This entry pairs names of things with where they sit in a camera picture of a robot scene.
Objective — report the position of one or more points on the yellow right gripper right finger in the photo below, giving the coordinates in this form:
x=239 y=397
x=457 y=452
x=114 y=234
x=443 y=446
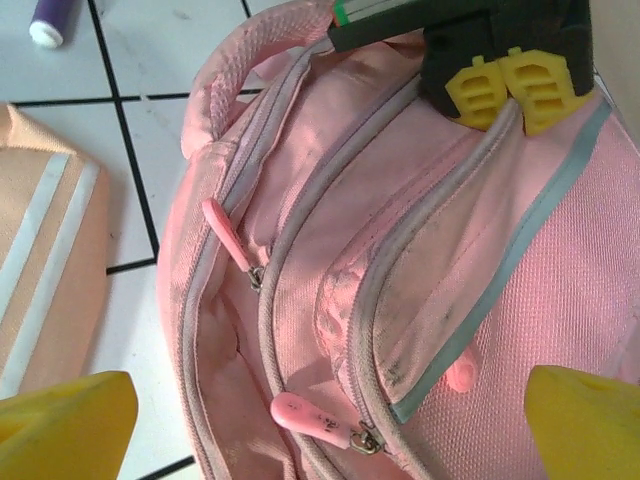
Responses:
x=590 y=430

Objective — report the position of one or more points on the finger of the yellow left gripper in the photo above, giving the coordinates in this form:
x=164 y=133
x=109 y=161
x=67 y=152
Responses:
x=545 y=90
x=477 y=95

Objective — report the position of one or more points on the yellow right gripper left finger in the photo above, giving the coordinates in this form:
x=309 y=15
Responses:
x=60 y=435

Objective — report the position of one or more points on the pink backpack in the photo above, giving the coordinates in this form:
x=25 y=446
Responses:
x=400 y=250

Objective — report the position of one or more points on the peach striped pencil case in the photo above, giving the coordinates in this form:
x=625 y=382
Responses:
x=45 y=240

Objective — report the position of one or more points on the purple marker pen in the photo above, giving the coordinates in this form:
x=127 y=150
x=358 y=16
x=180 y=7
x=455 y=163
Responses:
x=52 y=22

